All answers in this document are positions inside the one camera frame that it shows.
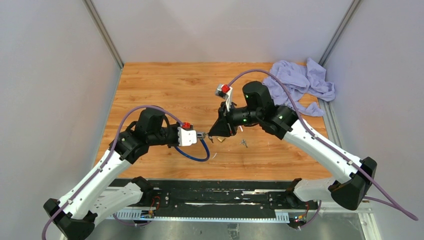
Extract aluminium base frame rails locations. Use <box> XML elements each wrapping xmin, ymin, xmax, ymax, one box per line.
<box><xmin>112</xmin><ymin>185</ymin><xmax>374</xmax><ymax>224</ymax></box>

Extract blue cable lock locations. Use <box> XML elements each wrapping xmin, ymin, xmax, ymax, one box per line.
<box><xmin>174</xmin><ymin>131</ymin><xmax>211</xmax><ymax>163</ymax></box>

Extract brass padlock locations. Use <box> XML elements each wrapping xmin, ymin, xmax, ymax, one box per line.
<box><xmin>216</xmin><ymin>136</ymin><xmax>226</xmax><ymax>143</ymax></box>

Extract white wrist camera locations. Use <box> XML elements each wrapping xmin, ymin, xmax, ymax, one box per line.
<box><xmin>214</xmin><ymin>84</ymin><xmax>233</xmax><ymax>112</ymax></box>
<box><xmin>177</xmin><ymin>127</ymin><xmax>198</xmax><ymax>147</ymax></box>

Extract small silver keys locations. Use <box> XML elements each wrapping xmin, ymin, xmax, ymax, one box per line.
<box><xmin>240</xmin><ymin>139</ymin><xmax>248</xmax><ymax>148</ymax></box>

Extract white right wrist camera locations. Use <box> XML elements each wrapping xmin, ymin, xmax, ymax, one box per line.
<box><xmin>214</xmin><ymin>84</ymin><xmax>233</xmax><ymax>112</ymax></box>

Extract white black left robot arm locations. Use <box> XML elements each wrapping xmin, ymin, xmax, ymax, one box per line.
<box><xmin>41</xmin><ymin>105</ymin><xmax>197</xmax><ymax>240</ymax></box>

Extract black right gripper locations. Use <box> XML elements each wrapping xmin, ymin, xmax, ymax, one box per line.
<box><xmin>208</xmin><ymin>101</ymin><xmax>262</xmax><ymax>138</ymax></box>

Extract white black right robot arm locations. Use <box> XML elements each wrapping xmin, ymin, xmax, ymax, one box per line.
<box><xmin>208</xmin><ymin>81</ymin><xmax>377</xmax><ymax>211</ymax></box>

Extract crumpled light blue cloth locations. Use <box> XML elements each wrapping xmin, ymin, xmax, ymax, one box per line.
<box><xmin>262</xmin><ymin>57</ymin><xmax>336</xmax><ymax>117</ymax></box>

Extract aluminium corner rail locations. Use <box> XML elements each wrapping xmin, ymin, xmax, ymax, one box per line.
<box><xmin>82</xmin><ymin>0</ymin><xmax>125</xmax><ymax>70</ymax></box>
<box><xmin>318</xmin><ymin>0</ymin><xmax>363</xmax><ymax>67</ymax></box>

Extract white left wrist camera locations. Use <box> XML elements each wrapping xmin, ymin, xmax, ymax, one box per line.
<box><xmin>177</xmin><ymin>127</ymin><xmax>198</xmax><ymax>147</ymax></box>

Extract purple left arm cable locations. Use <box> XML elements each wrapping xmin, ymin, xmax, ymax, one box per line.
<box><xmin>41</xmin><ymin>105</ymin><xmax>192</xmax><ymax>240</ymax></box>

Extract aluminium corner rail left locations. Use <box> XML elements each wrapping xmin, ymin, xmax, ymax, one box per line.
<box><xmin>82</xmin><ymin>0</ymin><xmax>125</xmax><ymax>70</ymax></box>

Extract aluminium corner rail right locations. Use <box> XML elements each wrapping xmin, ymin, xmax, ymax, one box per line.
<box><xmin>318</xmin><ymin>0</ymin><xmax>363</xmax><ymax>67</ymax></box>

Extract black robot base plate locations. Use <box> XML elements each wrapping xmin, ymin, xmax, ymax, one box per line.
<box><xmin>116</xmin><ymin>179</ymin><xmax>318</xmax><ymax>223</ymax></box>

